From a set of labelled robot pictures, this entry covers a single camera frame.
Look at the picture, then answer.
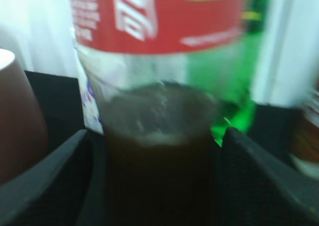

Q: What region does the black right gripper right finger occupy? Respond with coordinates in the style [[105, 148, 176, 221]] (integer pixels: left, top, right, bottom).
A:
[[217, 128, 319, 226]]

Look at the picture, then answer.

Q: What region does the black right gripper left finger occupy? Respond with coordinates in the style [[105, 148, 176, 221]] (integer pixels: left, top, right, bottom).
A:
[[0, 130, 105, 226]]

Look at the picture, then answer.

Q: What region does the red label cola bottle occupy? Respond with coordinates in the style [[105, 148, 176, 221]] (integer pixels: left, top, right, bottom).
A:
[[70, 0, 244, 226]]

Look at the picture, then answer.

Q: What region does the green sprite bottle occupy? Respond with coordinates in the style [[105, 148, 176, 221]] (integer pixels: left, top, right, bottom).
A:
[[187, 0, 269, 145]]

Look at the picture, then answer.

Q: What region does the red ceramic mug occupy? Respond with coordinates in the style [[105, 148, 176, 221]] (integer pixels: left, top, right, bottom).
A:
[[0, 49, 48, 185]]

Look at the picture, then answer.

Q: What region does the white milk carton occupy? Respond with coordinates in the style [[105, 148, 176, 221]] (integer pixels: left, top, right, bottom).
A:
[[70, 27, 103, 135]]

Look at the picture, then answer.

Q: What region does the nescafe coffee bottle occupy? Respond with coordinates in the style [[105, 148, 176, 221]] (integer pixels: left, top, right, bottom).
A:
[[290, 76, 319, 180]]

